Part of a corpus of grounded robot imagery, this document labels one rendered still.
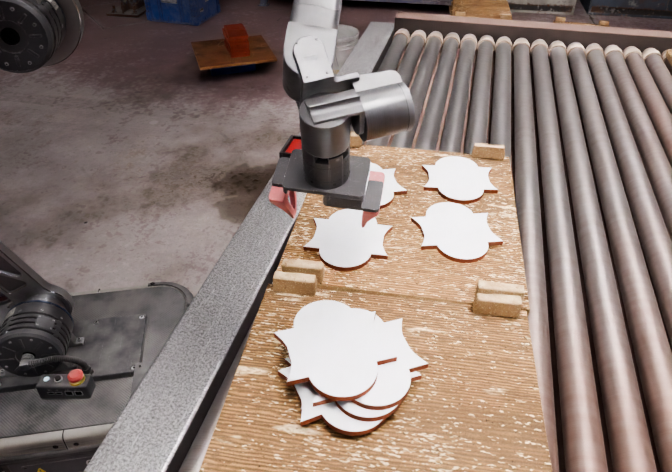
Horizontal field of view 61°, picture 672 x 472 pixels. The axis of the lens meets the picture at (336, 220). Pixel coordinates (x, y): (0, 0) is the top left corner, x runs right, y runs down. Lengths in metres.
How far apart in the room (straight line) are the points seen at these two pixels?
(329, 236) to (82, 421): 0.95
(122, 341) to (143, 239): 0.86
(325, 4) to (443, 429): 0.49
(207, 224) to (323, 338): 1.90
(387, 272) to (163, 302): 1.13
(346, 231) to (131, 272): 1.58
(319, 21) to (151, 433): 0.49
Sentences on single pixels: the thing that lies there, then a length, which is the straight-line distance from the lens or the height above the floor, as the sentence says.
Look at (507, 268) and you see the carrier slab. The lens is 0.86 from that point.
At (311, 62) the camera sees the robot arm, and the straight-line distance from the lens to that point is 0.65.
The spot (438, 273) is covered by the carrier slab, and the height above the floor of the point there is 0.94.
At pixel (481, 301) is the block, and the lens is 0.76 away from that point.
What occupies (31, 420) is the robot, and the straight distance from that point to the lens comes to 1.68.
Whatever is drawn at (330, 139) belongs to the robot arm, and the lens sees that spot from 0.63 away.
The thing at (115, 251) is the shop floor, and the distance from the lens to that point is 2.50.
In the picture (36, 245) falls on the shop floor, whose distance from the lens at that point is 2.67.
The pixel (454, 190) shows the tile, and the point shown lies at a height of 0.94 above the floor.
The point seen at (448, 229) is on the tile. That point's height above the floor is 0.94.
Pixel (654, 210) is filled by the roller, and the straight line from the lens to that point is 1.10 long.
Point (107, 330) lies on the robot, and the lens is 1.78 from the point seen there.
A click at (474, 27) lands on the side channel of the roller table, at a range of 1.83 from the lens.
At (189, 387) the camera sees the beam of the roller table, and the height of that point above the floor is 0.92.
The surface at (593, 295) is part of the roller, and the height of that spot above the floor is 0.91.
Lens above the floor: 1.48
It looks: 36 degrees down
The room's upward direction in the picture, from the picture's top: straight up
